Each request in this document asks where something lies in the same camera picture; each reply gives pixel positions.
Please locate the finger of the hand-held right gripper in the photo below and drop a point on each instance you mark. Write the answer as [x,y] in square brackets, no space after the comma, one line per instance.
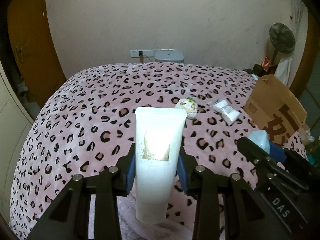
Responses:
[252,150]
[277,152]

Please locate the wooden framed sliding door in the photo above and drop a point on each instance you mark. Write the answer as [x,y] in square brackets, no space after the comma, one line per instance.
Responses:
[303,75]

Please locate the white cream tube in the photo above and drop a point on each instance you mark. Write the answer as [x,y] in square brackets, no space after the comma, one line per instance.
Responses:
[157,175]

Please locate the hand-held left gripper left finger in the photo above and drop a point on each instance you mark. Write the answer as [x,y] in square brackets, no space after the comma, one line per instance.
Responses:
[130,177]

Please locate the teal cardboard box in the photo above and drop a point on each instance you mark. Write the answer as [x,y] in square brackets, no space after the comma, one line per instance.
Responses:
[313,158]

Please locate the white cabinet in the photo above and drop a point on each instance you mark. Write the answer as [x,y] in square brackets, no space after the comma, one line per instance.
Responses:
[12,130]

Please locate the pink leopard print blanket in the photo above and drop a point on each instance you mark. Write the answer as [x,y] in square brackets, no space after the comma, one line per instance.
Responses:
[87,130]

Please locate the clear bag of cotton pads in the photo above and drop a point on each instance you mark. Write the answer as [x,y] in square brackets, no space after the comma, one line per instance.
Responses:
[226,111]

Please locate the cream cat plush pouch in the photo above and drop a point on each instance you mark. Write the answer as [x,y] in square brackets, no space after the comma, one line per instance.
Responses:
[186,107]

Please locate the dark standing fan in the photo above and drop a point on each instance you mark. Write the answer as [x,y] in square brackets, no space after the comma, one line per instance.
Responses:
[281,37]

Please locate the brown wooden door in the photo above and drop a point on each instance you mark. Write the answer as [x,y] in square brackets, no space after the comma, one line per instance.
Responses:
[32,50]

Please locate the dark bag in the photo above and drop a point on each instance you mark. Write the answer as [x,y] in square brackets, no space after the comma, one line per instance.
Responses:
[256,70]

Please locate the grey plastic appliance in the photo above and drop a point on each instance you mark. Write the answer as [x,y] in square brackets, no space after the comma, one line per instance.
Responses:
[168,56]

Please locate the brown bag with plastic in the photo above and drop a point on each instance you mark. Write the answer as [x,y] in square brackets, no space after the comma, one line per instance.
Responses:
[307,135]

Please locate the red packet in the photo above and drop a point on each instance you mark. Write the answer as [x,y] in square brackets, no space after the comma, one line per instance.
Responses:
[266,63]

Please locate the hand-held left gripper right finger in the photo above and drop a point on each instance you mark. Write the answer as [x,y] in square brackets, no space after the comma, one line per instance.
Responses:
[182,177]

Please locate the brown paper bag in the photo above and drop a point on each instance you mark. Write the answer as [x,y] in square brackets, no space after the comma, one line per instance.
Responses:
[275,105]

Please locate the light blue triangular packet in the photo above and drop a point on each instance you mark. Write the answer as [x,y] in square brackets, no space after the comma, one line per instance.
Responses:
[260,140]

